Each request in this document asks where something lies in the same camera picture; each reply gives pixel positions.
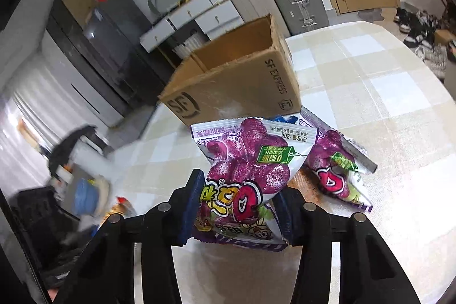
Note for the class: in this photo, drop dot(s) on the tall wardrobe cabinet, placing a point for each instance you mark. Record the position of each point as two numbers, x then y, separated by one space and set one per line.
71 37

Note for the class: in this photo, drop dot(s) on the pile of sneakers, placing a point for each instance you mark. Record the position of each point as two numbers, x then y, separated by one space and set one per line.
431 54

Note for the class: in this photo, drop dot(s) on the grey and beige doormat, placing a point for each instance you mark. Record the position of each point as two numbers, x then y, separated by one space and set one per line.
377 14

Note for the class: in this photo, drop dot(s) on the woven laundry basket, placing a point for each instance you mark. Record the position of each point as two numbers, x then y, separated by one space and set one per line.
188 44

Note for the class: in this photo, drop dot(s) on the small brown cardboard box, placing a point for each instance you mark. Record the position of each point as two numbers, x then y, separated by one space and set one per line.
443 37

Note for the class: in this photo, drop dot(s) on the white curtain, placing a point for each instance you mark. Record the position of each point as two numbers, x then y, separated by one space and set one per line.
21 147

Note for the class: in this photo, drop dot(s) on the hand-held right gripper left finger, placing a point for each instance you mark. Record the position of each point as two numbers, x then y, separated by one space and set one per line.
192 204

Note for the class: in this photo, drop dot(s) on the white dresser with drawers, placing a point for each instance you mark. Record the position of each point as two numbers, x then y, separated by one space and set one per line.
213 15

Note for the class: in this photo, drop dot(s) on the purple gummy candy packet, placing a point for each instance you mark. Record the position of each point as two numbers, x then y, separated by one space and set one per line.
331 154
249 154

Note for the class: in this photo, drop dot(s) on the blue and white shoe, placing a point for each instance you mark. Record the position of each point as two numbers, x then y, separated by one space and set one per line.
87 195

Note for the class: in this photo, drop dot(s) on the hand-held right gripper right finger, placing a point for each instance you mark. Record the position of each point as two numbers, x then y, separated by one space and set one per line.
285 215

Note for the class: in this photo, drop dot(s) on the black cloth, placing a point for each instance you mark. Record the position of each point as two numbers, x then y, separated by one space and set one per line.
67 143

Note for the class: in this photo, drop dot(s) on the dark grey refrigerator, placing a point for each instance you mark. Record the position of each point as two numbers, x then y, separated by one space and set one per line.
117 29

